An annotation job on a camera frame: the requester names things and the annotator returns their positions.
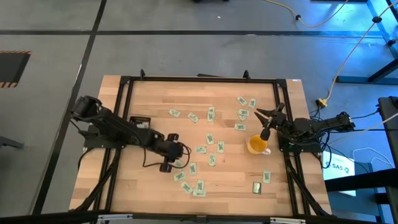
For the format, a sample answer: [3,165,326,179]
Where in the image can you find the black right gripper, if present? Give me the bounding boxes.
[254,102,289,142]

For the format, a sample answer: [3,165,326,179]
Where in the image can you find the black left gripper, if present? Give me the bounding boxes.
[156,133,187,174]

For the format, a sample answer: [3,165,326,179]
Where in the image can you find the yellow ceramic mug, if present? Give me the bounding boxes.
[246,134,272,156]

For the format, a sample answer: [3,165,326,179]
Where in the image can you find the black plastic mesh basket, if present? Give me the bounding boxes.
[129,115,152,130]

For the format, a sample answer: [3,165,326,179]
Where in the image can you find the white box green logo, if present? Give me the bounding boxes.
[322,151,357,197]

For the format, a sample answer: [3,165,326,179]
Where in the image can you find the black floor beam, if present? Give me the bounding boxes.
[325,167,398,192]

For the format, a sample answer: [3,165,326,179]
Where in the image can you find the dark grey bench top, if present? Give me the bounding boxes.
[377,96,398,175]

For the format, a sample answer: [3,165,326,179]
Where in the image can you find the grey furniture foot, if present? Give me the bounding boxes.
[0,136,25,150]

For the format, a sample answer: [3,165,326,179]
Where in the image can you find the black hazard-striped floor plate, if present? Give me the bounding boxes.
[0,50,32,88]

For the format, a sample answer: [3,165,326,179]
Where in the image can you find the black left camera cable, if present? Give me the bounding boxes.
[142,143,192,170]

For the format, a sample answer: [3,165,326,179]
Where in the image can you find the yellow extension cable with plug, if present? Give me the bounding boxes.
[316,0,398,108]

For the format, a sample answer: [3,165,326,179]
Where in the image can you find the black cable bundle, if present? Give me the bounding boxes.
[309,107,382,170]

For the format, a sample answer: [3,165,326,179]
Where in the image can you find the silver rig bracket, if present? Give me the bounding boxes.
[269,217,307,224]
[97,213,134,222]

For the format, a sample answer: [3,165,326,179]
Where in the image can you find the blue-lit bench leg frame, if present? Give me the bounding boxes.
[335,0,398,85]

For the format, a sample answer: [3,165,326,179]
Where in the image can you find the white floor cable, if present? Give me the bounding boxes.
[326,111,398,146]

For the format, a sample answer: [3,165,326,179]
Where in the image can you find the black camera rig bar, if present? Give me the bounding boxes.
[0,210,398,224]

